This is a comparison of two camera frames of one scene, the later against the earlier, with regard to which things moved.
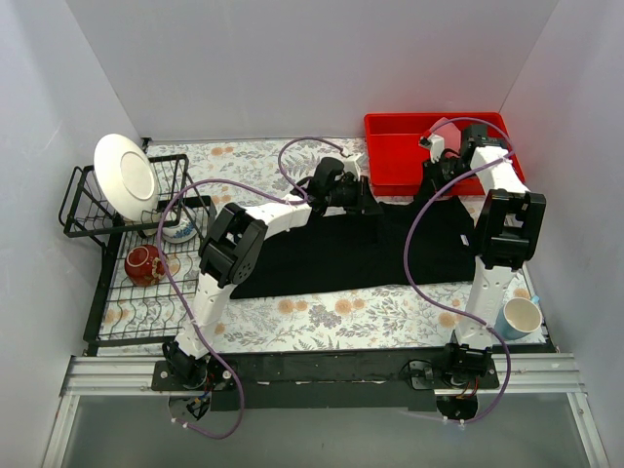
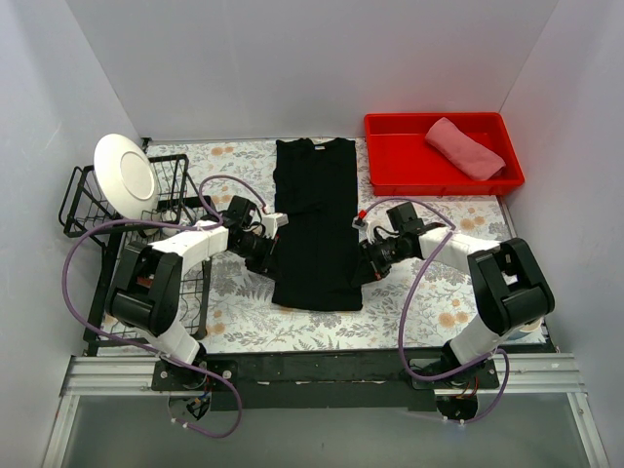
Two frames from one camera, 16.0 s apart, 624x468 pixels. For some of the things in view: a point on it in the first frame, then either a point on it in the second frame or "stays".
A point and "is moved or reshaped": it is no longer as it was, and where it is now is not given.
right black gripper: x=431 y=177 to x=368 y=259
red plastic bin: x=397 y=157 stays
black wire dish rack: x=145 y=287 stays
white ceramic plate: x=126 y=176 stays
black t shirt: x=407 y=245 is moved or reshaped
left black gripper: x=364 y=196 to x=266 y=252
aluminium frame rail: x=114 y=376 stays
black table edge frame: x=383 y=381 stays
